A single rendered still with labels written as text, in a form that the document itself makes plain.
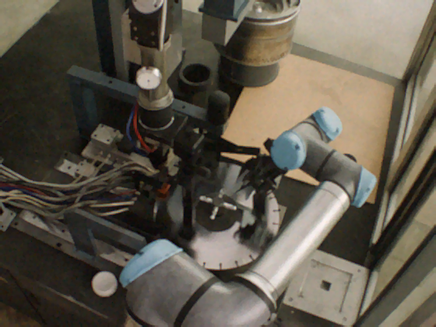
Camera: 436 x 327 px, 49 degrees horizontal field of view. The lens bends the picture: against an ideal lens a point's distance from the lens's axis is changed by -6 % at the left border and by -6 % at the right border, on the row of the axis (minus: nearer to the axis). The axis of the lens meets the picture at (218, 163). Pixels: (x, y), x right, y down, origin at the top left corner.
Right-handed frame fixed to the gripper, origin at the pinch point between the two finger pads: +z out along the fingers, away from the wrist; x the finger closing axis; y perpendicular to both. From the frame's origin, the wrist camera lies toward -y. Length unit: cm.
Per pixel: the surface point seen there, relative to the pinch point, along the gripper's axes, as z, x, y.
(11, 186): 56, -50, 7
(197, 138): -16.6, -19.7, 14.8
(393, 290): -38, 21, 37
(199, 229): 8.4, -2.1, 12.5
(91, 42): 49, -67, -66
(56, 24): 59, -86, -71
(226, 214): 3.8, 1.2, 6.7
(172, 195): 12.3, -11.9, 5.7
